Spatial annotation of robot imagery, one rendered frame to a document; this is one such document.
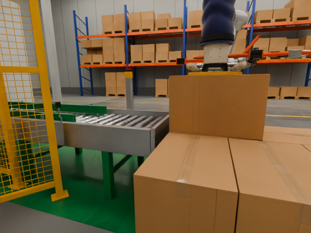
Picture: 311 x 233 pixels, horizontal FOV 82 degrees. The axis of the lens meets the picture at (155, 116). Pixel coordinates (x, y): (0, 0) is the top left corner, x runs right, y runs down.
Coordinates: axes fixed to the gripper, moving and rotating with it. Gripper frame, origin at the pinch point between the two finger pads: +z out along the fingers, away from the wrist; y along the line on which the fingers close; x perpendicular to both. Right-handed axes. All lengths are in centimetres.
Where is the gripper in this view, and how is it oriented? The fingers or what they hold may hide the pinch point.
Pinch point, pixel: (257, 54)
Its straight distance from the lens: 144.1
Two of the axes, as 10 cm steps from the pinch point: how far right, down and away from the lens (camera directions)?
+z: -3.1, 1.9, -9.3
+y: 0.1, 9.8, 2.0
